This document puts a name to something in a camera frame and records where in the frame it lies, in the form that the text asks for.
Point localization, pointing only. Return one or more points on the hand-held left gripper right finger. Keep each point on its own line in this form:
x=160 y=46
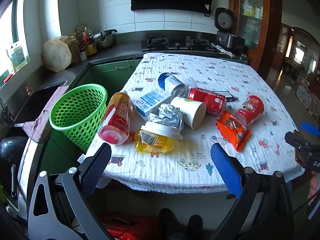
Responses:
x=225 y=170

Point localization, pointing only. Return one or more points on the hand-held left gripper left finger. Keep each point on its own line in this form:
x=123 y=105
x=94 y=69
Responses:
x=96 y=170

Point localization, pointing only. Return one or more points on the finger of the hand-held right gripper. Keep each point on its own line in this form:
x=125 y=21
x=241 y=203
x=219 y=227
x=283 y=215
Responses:
x=310 y=128
x=295 y=139

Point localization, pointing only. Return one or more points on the orange snack wrapper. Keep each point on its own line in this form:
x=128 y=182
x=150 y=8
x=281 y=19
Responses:
x=235 y=135

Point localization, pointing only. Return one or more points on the red printed cup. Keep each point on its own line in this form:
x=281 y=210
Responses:
x=252 y=107

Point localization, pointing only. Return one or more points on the green plastic basket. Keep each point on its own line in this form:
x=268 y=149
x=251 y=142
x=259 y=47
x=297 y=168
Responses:
x=75 y=120

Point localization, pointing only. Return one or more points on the orange red drink bottle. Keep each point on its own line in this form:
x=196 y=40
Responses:
x=117 y=115

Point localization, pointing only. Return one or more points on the crushed yellow plastic bottle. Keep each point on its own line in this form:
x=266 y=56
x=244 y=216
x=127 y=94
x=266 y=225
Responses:
x=155 y=142

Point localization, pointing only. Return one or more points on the white paper cup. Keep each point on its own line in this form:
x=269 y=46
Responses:
x=192 y=112

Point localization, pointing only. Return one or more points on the silver foil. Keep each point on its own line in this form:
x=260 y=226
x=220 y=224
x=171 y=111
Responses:
x=167 y=116

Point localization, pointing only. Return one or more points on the white blue milk carton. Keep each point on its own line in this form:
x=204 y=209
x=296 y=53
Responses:
x=150 y=101

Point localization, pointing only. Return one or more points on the person's right hand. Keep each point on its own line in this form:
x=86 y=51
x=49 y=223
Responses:
x=314 y=186

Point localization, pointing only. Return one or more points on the white baby fence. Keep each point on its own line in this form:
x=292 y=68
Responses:
x=303 y=95

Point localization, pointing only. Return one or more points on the person's dark shoe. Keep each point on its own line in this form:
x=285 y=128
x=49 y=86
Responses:
x=195 y=227
x=171 y=225

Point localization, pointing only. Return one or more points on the red plastic object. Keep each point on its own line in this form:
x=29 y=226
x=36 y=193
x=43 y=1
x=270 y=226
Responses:
x=130 y=226

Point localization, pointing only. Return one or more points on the brown cleaning cloth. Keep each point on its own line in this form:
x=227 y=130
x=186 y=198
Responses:
x=42 y=122

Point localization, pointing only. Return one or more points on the red soda can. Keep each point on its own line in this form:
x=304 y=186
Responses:
x=207 y=100

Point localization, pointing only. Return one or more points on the black card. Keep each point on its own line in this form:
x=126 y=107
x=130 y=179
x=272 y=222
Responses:
x=226 y=95

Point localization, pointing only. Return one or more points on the black frying pan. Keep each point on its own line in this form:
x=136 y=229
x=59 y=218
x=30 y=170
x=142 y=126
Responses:
x=10 y=160

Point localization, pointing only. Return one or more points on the kitchen sink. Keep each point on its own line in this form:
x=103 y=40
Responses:
x=37 y=100

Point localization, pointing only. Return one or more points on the clear plastic cup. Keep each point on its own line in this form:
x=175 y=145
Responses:
x=191 y=82

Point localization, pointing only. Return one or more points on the green kitchen cabinets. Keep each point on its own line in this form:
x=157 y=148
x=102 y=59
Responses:
x=112 y=72

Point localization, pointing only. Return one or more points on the blue white drink can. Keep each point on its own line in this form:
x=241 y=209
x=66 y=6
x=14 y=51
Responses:
x=170 y=82

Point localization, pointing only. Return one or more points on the white rag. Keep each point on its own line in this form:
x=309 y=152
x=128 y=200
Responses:
x=222 y=50

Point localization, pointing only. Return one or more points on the small white jar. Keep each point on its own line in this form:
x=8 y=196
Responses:
x=83 y=55

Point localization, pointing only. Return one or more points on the black rice cooker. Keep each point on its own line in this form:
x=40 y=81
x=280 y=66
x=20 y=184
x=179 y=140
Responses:
x=228 y=38

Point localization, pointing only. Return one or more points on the yellow seasoning tin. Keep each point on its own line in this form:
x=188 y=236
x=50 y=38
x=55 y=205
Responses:
x=90 y=48

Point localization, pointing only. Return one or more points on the round wooden chopping block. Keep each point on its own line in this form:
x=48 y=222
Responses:
x=56 y=55

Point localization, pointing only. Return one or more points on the wooden glass cabinet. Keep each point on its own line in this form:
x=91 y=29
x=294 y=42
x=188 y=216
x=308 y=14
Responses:
x=252 y=17

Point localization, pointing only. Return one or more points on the steel cooking pot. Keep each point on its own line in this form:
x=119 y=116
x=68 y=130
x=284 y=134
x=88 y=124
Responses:
x=105 y=41

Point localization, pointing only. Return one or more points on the dark sauce bottle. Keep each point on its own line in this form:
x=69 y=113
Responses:
x=86 y=36

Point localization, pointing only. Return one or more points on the black gas stove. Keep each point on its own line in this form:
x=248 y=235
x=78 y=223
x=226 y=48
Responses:
x=175 y=44

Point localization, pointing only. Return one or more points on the white detergent bottle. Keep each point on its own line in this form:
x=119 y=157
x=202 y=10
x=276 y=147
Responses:
x=11 y=61

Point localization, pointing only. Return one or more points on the kitchen window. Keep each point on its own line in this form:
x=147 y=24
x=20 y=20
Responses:
x=15 y=30

